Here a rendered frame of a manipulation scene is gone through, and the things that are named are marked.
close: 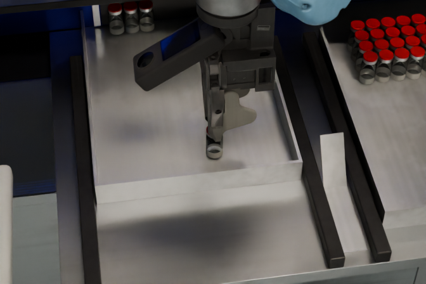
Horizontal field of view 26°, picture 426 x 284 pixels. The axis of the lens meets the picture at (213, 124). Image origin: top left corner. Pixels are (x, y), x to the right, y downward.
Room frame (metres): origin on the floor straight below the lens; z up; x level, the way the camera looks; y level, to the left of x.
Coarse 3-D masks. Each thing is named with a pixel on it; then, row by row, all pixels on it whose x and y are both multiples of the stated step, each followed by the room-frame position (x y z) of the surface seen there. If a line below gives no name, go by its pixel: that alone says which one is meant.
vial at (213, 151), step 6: (210, 138) 0.80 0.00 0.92; (222, 138) 0.80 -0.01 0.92; (210, 144) 0.80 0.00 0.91; (216, 144) 0.79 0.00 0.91; (222, 144) 0.80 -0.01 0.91; (210, 150) 0.80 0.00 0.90; (216, 150) 0.79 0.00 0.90; (222, 150) 0.80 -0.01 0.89; (210, 156) 0.80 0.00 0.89; (216, 156) 0.79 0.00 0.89
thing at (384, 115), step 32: (320, 32) 1.01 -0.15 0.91; (352, 64) 0.98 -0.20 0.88; (352, 96) 0.91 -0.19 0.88; (384, 96) 0.91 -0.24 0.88; (416, 96) 0.91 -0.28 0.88; (352, 128) 0.83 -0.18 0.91; (384, 128) 0.85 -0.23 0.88; (416, 128) 0.85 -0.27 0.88; (384, 160) 0.79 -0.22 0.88; (416, 160) 0.79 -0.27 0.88; (384, 192) 0.74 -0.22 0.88; (416, 192) 0.74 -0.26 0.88; (384, 224) 0.68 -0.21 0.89; (416, 224) 0.69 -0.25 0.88
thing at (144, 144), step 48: (96, 48) 1.01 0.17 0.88; (144, 48) 1.01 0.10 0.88; (96, 96) 0.91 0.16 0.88; (144, 96) 0.91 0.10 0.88; (192, 96) 0.91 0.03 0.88; (96, 144) 0.82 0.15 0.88; (144, 144) 0.82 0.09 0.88; (192, 144) 0.82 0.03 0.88; (240, 144) 0.82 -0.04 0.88; (288, 144) 0.82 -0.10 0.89; (96, 192) 0.72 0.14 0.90; (144, 192) 0.73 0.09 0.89; (192, 192) 0.74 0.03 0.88
